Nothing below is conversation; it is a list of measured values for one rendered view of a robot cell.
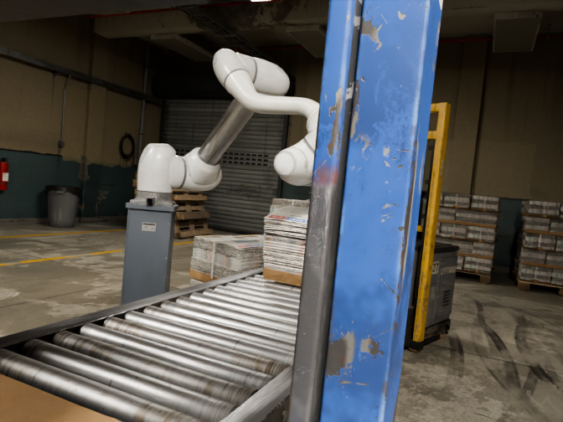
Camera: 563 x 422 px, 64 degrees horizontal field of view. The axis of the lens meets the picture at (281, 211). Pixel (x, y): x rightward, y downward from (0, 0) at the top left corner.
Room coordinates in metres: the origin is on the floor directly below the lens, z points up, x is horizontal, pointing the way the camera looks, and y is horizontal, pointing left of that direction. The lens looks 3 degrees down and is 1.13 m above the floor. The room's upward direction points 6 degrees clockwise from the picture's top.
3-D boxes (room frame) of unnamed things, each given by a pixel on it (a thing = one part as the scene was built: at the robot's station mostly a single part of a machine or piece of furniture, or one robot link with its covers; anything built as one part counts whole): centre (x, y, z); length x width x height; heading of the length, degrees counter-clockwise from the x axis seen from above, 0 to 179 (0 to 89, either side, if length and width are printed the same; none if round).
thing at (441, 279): (3.84, -1.10, 0.40); 0.69 x 0.55 x 0.80; 48
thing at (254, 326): (1.10, 0.08, 0.77); 0.47 x 0.05 x 0.05; 66
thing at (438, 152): (3.34, -1.10, 0.97); 0.09 x 0.09 x 1.75; 48
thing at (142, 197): (2.03, 0.58, 1.03); 0.22 x 0.18 x 0.06; 8
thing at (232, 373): (0.87, 0.19, 0.77); 0.47 x 0.05 x 0.05; 66
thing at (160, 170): (2.05, 0.57, 1.17); 0.18 x 0.16 x 0.22; 130
